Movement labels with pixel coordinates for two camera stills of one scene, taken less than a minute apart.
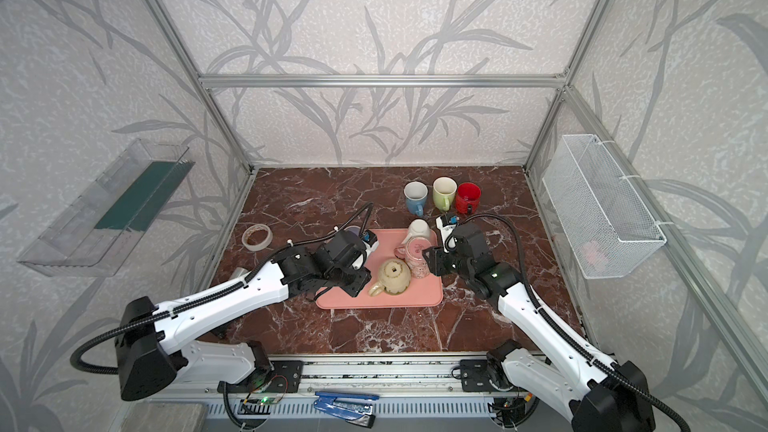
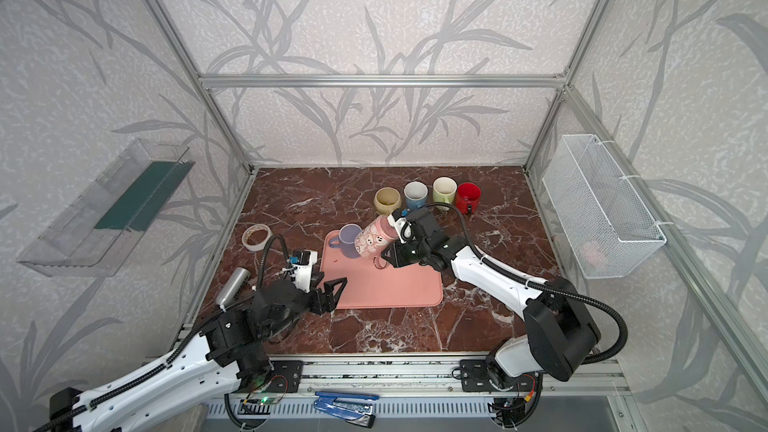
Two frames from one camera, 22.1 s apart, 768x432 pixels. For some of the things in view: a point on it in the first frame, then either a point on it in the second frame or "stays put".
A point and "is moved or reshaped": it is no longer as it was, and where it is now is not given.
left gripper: (357, 279) → (315, 299)
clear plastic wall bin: (97, 233) stays put
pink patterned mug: (414, 256) is moved or reshaped
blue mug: (416, 196) stays put
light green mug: (444, 190) stays put
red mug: (468, 197) stays put
